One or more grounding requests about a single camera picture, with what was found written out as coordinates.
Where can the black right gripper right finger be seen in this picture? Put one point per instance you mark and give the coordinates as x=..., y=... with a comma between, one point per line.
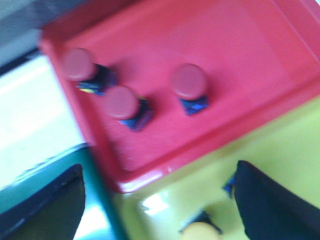
x=269, y=211

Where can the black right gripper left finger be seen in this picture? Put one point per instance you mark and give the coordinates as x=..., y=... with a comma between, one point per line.
x=52, y=213

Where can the yellow push button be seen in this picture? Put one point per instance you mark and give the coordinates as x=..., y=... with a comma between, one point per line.
x=229, y=185
x=200, y=227

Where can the red mushroom push button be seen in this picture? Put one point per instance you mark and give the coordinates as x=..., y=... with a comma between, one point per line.
x=79, y=66

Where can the green conveyor belt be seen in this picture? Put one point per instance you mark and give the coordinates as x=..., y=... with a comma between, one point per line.
x=99, y=220

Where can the yellow plastic tray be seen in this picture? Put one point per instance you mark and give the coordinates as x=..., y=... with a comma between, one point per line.
x=287, y=149

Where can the red plastic tray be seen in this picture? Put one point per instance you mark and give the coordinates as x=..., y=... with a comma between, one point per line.
x=156, y=84

